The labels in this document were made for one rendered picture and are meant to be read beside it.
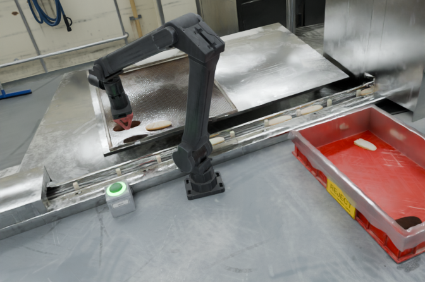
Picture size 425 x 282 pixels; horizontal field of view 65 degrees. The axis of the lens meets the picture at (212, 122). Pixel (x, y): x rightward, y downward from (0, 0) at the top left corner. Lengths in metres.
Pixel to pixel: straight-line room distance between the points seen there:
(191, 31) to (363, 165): 0.69
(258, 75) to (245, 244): 0.82
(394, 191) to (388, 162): 0.13
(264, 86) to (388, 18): 0.51
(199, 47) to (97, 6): 4.02
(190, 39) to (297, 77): 0.83
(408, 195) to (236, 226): 0.48
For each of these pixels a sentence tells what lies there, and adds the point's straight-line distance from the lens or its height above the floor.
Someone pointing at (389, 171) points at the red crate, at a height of 0.82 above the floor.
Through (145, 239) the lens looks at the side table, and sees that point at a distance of 0.99.
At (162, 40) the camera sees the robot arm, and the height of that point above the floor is 1.32.
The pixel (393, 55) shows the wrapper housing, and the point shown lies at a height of 1.04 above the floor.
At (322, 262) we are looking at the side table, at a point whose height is 0.82.
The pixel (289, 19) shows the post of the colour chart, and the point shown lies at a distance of 2.09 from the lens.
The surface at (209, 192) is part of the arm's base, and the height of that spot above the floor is 0.83.
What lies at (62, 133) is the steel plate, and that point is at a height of 0.82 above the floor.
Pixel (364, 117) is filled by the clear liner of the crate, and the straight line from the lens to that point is 1.27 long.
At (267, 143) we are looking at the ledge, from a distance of 1.20.
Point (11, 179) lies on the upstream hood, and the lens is 1.26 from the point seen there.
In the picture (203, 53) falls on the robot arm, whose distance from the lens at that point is 0.74.
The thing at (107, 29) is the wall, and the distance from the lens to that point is 4.79.
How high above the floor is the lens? 1.55
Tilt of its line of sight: 32 degrees down
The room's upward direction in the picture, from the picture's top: 9 degrees counter-clockwise
